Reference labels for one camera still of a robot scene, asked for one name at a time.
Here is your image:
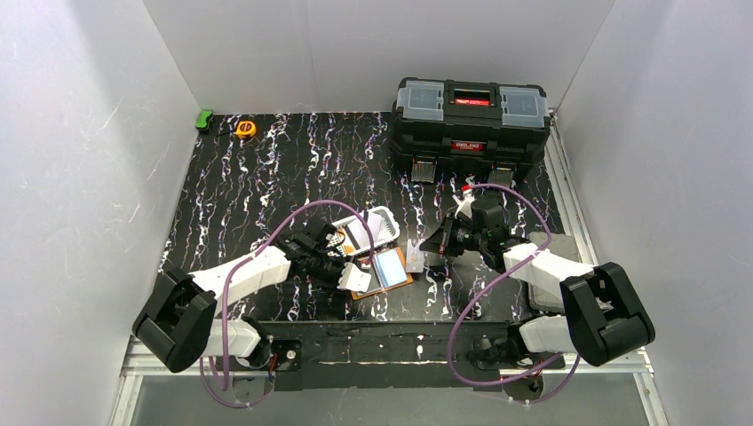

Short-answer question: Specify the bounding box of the white patterned card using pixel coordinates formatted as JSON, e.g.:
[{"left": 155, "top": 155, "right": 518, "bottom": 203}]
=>
[{"left": 406, "top": 245, "right": 424, "bottom": 273}]

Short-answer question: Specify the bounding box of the orange leather card holder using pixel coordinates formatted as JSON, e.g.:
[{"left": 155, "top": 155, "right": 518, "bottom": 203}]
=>
[{"left": 351, "top": 247, "right": 414, "bottom": 300}]

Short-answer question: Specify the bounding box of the white plastic basket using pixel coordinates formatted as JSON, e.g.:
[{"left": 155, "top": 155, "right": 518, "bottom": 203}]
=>
[{"left": 330, "top": 206, "right": 400, "bottom": 256}]

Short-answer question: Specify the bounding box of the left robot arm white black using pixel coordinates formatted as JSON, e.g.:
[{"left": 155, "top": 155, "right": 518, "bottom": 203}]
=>
[{"left": 131, "top": 223, "right": 370, "bottom": 373}]

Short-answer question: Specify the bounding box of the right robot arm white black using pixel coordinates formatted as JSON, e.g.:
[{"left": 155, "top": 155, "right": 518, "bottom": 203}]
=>
[{"left": 419, "top": 200, "right": 655, "bottom": 368}]

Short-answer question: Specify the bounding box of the white striped card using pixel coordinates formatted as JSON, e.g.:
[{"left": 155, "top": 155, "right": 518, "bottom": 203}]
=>
[{"left": 345, "top": 214, "right": 384, "bottom": 251}]

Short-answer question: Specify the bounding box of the grey plastic case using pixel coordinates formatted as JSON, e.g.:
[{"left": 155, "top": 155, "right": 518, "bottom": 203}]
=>
[{"left": 527, "top": 234, "right": 582, "bottom": 314}]

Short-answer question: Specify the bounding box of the black red toolbox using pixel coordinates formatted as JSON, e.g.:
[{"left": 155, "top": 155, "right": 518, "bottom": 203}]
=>
[{"left": 388, "top": 77, "right": 553, "bottom": 186}]

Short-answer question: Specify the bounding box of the yellow tape measure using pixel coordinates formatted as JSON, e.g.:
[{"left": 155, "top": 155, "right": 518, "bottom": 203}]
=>
[{"left": 234, "top": 120, "right": 257, "bottom": 139}]

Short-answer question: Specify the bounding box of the green small object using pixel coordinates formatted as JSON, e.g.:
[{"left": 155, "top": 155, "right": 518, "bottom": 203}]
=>
[{"left": 194, "top": 110, "right": 214, "bottom": 133}]

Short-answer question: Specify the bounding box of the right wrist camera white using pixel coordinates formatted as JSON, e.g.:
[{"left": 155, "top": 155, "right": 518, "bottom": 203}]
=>
[{"left": 453, "top": 185, "right": 475, "bottom": 222}]

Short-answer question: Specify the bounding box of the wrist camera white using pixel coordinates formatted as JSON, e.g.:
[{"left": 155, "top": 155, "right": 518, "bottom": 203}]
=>
[
  {"left": 453, "top": 185, "right": 475, "bottom": 222},
  {"left": 336, "top": 262, "right": 372, "bottom": 293}
]

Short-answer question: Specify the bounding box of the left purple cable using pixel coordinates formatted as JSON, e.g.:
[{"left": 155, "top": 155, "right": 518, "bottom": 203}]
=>
[{"left": 200, "top": 200, "right": 377, "bottom": 410}]

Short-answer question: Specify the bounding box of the purple cable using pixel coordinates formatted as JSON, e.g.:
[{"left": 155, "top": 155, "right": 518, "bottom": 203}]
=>
[
  {"left": 200, "top": 200, "right": 377, "bottom": 410},
  {"left": 446, "top": 183, "right": 583, "bottom": 406}
]

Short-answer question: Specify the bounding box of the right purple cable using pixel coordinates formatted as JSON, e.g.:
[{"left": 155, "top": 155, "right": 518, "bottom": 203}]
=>
[{"left": 446, "top": 183, "right": 583, "bottom": 406}]

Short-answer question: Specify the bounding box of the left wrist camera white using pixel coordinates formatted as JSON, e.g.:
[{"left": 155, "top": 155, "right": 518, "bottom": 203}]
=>
[{"left": 336, "top": 262, "right": 372, "bottom": 293}]

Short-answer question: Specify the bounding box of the aluminium right rail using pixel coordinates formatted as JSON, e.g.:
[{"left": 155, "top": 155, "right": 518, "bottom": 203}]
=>
[{"left": 544, "top": 110, "right": 599, "bottom": 264}]

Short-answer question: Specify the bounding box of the aluminium rail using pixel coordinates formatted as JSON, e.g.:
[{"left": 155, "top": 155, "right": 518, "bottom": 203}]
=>
[
  {"left": 544, "top": 110, "right": 599, "bottom": 264},
  {"left": 108, "top": 335, "right": 669, "bottom": 426}
]

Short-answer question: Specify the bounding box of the aluminium front rail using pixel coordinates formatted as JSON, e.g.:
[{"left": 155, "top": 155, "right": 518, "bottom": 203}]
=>
[{"left": 108, "top": 335, "right": 669, "bottom": 426}]

